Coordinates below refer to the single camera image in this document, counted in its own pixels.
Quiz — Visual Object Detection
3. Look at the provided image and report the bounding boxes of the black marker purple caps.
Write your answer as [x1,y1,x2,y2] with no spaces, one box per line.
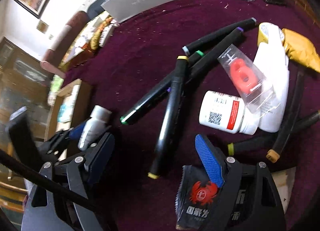
[178,27,244,85]

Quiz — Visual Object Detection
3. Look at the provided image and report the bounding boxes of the black marker green caps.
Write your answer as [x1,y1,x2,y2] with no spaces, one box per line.
[120,51,209,125]

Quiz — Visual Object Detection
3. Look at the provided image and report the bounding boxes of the black marker lime cap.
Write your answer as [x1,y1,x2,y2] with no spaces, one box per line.
[222,110,319,156]

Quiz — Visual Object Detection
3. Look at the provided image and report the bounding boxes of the brown cardboard tray box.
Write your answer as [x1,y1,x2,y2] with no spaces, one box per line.
[44,79,92,141]

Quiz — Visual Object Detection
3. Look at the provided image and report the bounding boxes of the white bottle green cap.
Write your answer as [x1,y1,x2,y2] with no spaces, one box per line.
[78,105,112,151]

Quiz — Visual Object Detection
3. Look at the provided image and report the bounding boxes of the black marker orange cap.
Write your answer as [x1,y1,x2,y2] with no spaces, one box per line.
[266,65,305,163]

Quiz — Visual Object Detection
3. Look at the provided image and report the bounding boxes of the black marker grey caps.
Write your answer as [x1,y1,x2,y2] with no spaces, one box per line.
[182,17,257,56]

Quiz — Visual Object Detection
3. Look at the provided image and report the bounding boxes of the black crab print packet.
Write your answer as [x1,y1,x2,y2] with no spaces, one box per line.
[175,165,252,230]

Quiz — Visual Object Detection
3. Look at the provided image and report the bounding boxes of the white spray bottle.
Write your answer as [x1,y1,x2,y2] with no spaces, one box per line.
[246,42,291,133]

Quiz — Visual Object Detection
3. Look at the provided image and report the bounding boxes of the red item in clear bag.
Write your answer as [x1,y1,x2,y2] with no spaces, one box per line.
[217,44,281,115]

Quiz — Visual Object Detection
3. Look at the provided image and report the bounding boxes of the white pill bottle red label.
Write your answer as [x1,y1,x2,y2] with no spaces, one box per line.
[199,90,260,135]

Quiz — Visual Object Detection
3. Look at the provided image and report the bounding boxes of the black marker yellow caps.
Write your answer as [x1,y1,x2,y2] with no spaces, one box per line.
[148,56,189,180]

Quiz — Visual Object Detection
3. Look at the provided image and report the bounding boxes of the gold snack gift box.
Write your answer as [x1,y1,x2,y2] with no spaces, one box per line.
[58,11,119,72]

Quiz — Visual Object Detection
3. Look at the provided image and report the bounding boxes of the maroon chair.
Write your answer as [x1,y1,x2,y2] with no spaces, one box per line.
[40,11,89,79]

